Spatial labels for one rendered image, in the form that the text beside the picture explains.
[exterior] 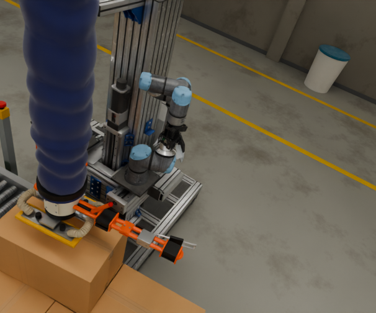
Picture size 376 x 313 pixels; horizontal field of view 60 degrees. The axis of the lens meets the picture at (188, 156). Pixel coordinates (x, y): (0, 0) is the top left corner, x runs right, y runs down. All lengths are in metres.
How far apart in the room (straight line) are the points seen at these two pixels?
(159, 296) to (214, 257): 1.04
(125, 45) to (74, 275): 1.20
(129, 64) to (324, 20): 5.62
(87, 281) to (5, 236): 0.48
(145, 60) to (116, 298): 1.39
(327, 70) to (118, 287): 5.41
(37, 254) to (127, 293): 0.63
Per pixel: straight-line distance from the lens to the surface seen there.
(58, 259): 1.82
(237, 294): 3.00
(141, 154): 1.87
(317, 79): 6.66
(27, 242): 1.89
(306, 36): 7.24
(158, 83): 1.38
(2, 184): 2.71
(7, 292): 2.22
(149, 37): 1.76
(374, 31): 7.10
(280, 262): 3.36
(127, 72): 1.93
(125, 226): 1.62
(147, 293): 2.19
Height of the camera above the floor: 2.51
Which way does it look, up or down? 40 degrees down
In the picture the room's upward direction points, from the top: 18 degrees clockwise
